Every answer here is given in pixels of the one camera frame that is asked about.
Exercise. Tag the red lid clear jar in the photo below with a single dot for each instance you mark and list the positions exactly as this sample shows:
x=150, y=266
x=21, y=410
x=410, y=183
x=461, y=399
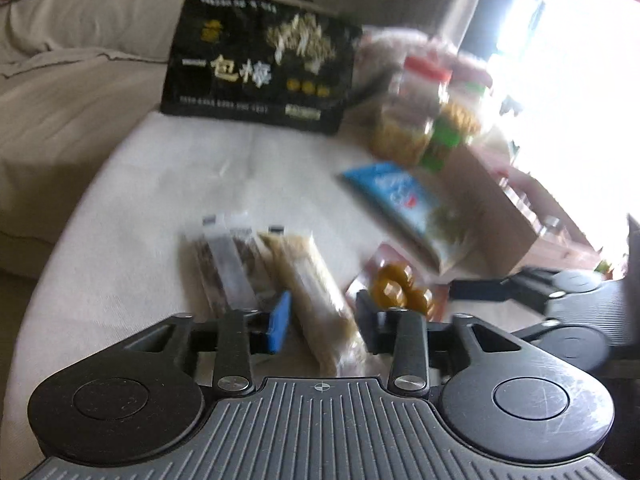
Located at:
x=408, y=109

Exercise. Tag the white tablecloth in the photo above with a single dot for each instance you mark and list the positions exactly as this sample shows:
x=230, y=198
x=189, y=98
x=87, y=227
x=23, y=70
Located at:
x=124, y=261

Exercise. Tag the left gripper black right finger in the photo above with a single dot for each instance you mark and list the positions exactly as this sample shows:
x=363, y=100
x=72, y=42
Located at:
x=366, y=314

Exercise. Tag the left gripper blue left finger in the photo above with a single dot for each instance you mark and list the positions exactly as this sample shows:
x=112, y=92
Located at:
x=279, y=318

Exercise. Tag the pink cardboard box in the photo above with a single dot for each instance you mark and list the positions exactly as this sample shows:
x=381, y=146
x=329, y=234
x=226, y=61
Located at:
x=517, y=222

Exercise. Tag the pink floral blanket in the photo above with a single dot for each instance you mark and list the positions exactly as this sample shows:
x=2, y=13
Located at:
x=382, y=51

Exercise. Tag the yellow chestnuts vacuum pack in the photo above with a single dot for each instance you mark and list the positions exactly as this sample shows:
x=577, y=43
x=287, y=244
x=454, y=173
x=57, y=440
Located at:
x=393, y=281

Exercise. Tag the blue snack bag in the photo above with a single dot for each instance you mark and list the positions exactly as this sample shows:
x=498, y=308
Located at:
x=432, y=223

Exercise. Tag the grey sofa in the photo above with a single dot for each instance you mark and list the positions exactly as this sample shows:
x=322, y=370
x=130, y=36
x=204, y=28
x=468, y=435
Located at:
x=76, y=77

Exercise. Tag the beige cracker bar packet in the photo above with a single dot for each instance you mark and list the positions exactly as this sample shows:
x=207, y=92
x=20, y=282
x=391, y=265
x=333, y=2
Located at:
x=326, y=321

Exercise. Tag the dark bar clear packet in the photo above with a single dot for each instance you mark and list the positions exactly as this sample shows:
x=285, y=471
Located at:
x=232, y=270

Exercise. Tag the black plum snack bag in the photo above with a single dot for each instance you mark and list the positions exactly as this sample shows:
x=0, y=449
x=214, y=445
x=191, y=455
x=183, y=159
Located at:
x=275, y=62

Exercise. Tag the green lid bean jar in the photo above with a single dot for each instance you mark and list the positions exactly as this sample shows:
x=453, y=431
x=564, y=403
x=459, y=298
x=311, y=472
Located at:
x=458, y=121

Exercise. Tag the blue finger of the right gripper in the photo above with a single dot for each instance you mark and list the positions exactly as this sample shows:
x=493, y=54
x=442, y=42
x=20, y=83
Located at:
x=480, y=290

